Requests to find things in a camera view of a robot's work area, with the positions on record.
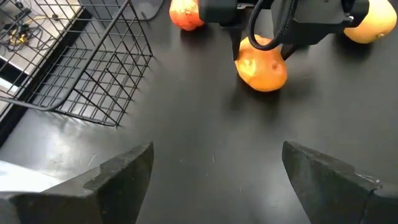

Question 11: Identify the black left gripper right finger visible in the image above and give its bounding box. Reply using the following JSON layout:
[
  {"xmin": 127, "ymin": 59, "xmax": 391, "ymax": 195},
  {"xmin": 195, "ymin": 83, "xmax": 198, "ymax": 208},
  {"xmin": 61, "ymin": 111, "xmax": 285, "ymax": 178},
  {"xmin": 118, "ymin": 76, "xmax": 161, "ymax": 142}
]
[{"xmin": 282, "ymin": 140, "xmax": 398, "ymax": 224}]

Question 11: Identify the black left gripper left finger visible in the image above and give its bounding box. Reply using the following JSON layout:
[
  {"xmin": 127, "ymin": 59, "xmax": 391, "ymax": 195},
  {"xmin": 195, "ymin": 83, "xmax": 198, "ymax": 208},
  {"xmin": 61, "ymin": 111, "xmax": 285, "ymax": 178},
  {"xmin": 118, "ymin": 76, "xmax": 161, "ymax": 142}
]
[{"xmin": 0, "ymin": 141, "xmax": 155, "ymax": 224}]

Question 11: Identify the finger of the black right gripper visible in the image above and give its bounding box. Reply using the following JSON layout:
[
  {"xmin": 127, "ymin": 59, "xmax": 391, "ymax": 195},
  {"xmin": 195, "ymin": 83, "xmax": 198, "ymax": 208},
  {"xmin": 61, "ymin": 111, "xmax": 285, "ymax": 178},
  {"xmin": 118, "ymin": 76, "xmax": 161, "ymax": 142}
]
[
  {"xmin": 280, "ymin": 42, "xmax": 302, "ymax": 62},
  {"xmin": 228, "ymin": 25, "xmax": 247, "ymax": 62}
]

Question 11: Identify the orange sweet potato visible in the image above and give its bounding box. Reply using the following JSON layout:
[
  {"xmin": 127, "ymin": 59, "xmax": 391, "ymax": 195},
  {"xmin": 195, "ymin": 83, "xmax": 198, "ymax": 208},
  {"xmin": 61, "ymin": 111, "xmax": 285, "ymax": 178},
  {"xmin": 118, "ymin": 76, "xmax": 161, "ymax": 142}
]
[{"xmin": 234, "ymin": 34, "xmax": 289, "ymax": 93}]

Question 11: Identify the orange bell pepper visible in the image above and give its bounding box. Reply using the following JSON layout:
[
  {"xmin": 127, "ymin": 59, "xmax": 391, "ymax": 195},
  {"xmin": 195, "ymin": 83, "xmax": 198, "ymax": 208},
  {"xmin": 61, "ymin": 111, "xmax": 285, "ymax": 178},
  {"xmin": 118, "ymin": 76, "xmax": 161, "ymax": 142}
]
[{"xmin": 169, "ymin": 0, "xmax": 205, "ymax": 32}]

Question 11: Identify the yellow lemon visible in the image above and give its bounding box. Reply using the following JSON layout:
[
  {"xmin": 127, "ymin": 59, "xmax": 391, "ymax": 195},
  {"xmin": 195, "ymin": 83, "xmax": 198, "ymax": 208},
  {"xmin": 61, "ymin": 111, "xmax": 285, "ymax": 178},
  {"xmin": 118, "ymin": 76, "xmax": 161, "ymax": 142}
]
[{"xmin": 343, "ymin": 0, "xmax": 398, "ymax": 44}]

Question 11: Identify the yellow power plug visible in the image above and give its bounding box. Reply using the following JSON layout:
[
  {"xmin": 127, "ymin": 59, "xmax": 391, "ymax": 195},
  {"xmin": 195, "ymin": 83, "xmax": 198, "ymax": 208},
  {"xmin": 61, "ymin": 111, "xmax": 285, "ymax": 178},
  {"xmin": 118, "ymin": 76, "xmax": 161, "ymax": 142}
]
[{"xmin": 7, "ymin": 17, "xmax": 63, "ymax": 46}]

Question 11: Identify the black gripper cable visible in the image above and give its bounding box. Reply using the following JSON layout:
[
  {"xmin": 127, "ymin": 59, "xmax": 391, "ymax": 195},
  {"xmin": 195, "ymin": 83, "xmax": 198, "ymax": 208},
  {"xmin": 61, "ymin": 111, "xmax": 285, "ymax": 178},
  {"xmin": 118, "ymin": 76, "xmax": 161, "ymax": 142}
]
[{"xmin": 248, "ymin": 0, "xmax": 299, "ymax": 52}]

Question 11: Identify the black wire basket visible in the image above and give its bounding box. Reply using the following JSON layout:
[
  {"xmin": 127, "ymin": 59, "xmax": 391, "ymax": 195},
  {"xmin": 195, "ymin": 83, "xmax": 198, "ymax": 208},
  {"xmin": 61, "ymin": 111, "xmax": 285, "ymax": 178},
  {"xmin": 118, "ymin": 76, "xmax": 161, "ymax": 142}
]
[{"xmin": 0, "ymin": 0, "xmax": 154, "ymax": 128}]

